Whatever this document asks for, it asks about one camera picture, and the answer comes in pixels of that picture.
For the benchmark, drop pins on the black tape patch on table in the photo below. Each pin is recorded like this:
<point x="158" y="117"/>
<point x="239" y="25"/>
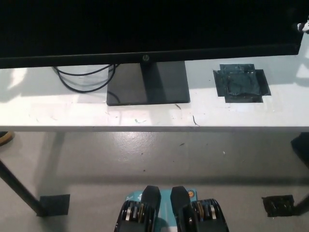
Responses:
<point x="241" y="83"/>

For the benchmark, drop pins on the smooth black floor tape patch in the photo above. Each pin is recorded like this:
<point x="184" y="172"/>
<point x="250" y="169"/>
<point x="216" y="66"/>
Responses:
<point x="55" y="205"/>

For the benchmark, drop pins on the dark bulky object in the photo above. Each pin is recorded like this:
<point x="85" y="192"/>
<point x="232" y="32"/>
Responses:
<point x="301" y="148"/>

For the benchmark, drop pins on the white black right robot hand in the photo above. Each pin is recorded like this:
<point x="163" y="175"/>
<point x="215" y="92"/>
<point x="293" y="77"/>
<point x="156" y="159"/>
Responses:
<point x="304" y="27"/>

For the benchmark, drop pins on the brown round object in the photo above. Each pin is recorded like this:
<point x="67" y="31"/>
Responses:
<point x="6" y="139"/>

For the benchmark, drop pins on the crumpled black floor tape patch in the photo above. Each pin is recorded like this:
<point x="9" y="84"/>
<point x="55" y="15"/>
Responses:
<point x="278" y="205"/>

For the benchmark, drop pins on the black computer monitor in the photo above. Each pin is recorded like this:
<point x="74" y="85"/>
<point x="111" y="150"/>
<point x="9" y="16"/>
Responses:
<point x="154" y="26"/>

